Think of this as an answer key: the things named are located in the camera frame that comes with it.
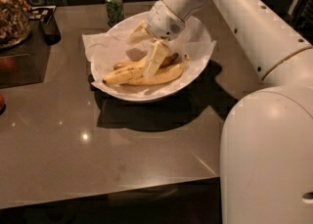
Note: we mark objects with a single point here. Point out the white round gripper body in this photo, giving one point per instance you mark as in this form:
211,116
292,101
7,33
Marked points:
163,22

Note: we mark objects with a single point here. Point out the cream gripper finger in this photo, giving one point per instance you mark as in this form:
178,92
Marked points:
156,55
139,33

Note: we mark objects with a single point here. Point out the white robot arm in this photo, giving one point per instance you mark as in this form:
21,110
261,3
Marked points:
266,148

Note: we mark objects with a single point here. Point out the front yellow banana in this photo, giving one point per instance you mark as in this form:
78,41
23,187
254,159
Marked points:
163,75

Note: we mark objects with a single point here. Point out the top spotted yellow banana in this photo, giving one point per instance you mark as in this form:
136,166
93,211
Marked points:
124,74

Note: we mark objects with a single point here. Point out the white paper liner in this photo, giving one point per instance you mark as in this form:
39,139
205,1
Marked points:
104,50

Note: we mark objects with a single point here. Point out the green soda can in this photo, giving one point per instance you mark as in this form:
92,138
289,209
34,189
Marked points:
115,11

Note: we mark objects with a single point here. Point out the red round object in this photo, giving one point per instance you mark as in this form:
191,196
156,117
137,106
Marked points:
2,103

